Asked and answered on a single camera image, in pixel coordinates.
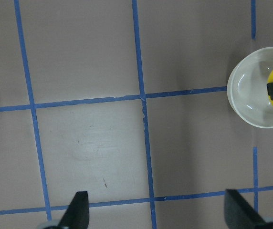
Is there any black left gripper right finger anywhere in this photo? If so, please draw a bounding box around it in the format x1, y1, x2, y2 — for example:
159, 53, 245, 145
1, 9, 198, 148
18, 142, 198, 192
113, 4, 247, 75
223, 189, 273, 229

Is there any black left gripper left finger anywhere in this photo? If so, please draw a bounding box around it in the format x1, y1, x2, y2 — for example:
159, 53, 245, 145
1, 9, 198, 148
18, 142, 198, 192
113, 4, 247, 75
36, 191, 91, 229

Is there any white ceramic bowl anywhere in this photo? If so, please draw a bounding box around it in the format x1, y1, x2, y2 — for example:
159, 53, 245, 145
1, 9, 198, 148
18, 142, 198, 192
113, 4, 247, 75
227, 47, 273, 128

